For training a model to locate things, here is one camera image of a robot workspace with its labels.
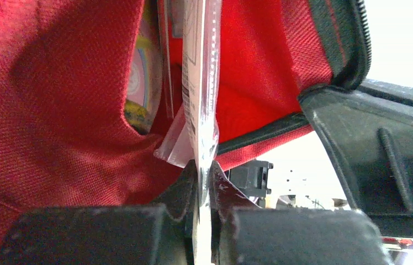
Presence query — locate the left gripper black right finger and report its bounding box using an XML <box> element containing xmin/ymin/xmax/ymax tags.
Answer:
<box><xmin>209</xmin><ymin>162</ymin><xmax>392</xmax><ymax>264</ymax></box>

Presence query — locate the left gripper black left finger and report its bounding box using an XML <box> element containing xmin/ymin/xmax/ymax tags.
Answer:
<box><xmin>0</xmin><ymin>161</ymin><xmax>197</xmax><ymax>264</ymax></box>

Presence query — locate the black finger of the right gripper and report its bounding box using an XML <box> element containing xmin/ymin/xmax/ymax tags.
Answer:
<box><xmin>298</xmin><ymin>79</ymin><xmax>413</xmax><ymax>238</ymax></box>

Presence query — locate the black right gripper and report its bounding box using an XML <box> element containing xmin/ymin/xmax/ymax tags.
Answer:
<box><xmin>226</xmin><ymin>160</ymin><xmax>274</xmax><ymax>198</ymax></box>

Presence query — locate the clear plastic pouch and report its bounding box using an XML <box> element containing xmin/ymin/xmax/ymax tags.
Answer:
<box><xmin>156</xmin><ymin>1</ymin><xmax>222</xmax><ymax>264</ymax></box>

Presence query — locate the red student backpack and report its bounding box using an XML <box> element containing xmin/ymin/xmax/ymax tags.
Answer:
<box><xmin>0</xmin><ymin>1</ymin><xmax>371</xmax><ymax>245</ymax></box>

